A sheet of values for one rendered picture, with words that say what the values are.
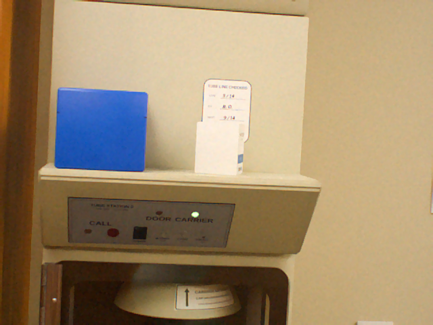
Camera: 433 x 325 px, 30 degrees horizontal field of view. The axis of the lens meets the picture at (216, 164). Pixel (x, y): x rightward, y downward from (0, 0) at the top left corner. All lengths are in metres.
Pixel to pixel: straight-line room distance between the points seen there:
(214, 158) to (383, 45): 0.66
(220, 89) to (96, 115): 0.19
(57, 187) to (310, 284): 0.72
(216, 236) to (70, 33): 0.31
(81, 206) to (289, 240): 0.26
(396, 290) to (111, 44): 0.80
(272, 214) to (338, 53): 0.60
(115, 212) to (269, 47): 0.29
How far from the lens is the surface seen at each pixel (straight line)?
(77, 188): 0.93
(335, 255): 1.54
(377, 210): 1.55
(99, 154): 0.92
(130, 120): 0.92
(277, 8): 1.06
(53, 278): 1.04
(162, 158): 1.03
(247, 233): 1.00
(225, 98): 1.04
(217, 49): 1.04
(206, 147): 0.96
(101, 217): 0.97
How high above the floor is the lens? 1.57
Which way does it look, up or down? 3 degrees down
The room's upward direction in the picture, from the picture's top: 3 degrees clockwise
